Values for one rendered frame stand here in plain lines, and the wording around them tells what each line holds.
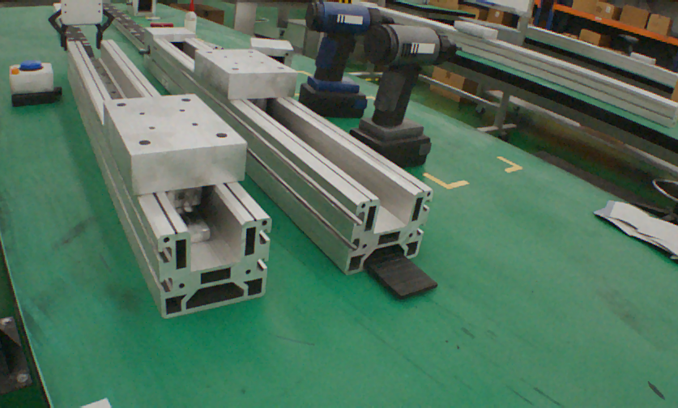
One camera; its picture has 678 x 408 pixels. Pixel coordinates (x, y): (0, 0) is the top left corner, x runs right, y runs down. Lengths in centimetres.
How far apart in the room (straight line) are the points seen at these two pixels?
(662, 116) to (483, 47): 81
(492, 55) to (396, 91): 150
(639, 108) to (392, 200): 153
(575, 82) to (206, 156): 176
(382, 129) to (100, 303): 47
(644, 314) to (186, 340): 50
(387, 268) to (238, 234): 17
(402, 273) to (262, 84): 36
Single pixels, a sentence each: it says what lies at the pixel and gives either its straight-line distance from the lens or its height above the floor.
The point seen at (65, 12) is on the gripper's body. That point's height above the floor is 90.
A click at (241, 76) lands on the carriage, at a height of 90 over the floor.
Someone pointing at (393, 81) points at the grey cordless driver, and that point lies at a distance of 75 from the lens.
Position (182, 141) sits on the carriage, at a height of 90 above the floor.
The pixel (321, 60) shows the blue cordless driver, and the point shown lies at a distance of 97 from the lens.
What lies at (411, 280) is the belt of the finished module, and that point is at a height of 79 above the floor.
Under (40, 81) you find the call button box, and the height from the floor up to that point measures 82.
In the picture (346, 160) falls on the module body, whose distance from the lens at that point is 62.
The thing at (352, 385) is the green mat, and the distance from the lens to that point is 41.
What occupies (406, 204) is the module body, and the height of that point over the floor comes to 85.
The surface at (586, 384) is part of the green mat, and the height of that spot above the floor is 78.
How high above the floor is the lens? 108
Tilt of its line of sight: 27 degrees down
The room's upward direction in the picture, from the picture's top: 10 degrees clockwise
